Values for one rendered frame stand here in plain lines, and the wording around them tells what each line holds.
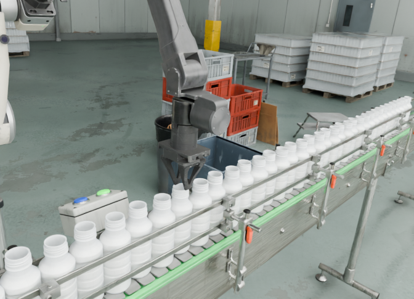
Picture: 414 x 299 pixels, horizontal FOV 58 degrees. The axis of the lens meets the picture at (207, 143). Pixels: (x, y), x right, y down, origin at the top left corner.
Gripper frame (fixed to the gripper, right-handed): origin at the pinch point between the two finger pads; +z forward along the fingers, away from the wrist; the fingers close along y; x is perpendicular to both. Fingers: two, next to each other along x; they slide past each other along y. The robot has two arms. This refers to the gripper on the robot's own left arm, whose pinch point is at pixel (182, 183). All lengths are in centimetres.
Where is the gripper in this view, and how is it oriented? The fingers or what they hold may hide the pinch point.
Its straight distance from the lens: 84.7
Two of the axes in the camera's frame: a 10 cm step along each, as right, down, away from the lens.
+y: -7.3, -2.8, 6.2
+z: -0.7, 9.3, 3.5
